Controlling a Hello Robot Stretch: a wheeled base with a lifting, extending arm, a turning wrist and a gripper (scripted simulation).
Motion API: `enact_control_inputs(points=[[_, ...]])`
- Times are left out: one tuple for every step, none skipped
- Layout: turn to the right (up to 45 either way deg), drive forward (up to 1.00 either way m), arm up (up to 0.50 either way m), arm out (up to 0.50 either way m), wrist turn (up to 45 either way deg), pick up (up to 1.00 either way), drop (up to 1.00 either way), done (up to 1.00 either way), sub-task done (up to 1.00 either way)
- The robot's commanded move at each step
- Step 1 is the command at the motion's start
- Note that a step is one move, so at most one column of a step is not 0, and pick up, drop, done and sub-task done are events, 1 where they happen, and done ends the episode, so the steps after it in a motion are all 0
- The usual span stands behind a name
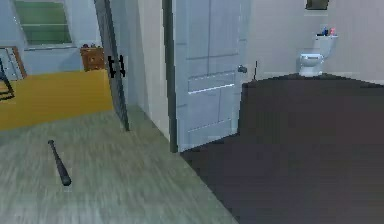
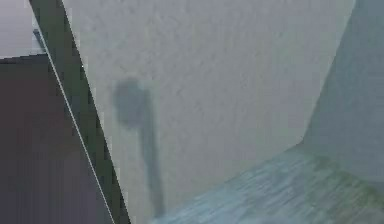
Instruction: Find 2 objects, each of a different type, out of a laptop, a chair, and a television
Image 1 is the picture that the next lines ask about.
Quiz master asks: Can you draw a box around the black metal chair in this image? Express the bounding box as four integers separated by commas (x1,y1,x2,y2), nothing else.
0,57,16,102

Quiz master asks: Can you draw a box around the pale blue panelled door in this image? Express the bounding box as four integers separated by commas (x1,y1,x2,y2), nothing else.
172,0,254,153

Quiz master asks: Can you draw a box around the dark grey open door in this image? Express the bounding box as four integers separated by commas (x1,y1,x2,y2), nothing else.
93,0,131,132

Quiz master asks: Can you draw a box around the brown wooden chest of drawers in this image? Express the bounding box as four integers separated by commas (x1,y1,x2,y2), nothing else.
80,45,106,72

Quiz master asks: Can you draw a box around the white toilet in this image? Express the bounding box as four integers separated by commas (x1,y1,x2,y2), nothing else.
297,34,339,78

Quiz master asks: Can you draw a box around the black baseball bat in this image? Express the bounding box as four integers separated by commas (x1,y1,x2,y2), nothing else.
47,139,73,187

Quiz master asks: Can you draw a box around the window with green view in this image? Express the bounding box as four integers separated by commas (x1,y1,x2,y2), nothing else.
10,0,75,48

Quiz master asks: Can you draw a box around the wood framed mirror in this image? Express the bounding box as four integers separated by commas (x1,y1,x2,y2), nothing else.
0,46,28,81

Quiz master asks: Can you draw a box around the black door handle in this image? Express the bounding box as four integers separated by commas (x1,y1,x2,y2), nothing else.
107,54,127,79

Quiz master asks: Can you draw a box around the dark framed wall picture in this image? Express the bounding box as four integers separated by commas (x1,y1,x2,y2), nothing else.
305,0,330,11

